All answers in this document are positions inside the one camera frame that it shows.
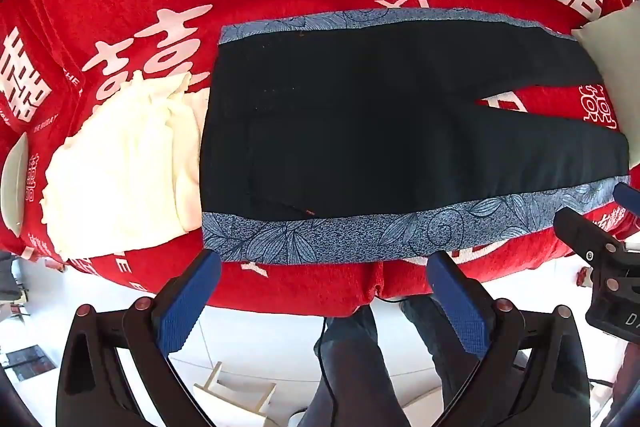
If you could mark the cream folded cloth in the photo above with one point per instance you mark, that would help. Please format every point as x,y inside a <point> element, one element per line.
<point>120,177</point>

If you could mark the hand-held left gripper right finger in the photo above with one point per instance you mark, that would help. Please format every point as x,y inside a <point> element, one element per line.
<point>457,302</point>

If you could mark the cream pillow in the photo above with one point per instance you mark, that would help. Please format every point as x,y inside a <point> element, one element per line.
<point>612,47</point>

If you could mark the person's right leg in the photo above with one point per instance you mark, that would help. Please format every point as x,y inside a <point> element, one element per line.
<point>440,347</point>

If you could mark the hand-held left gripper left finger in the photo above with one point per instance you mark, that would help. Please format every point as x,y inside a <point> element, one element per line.
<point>187,302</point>

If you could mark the black pants with blue trim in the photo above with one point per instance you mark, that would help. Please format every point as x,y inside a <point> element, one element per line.
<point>360,132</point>

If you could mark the white wooden stool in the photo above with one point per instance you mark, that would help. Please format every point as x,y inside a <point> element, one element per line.
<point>235,392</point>

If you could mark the white plate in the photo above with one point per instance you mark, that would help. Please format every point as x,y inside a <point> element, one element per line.
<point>12,182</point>

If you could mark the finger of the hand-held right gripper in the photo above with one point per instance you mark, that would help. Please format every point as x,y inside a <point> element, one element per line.
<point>575,227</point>
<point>627,194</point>

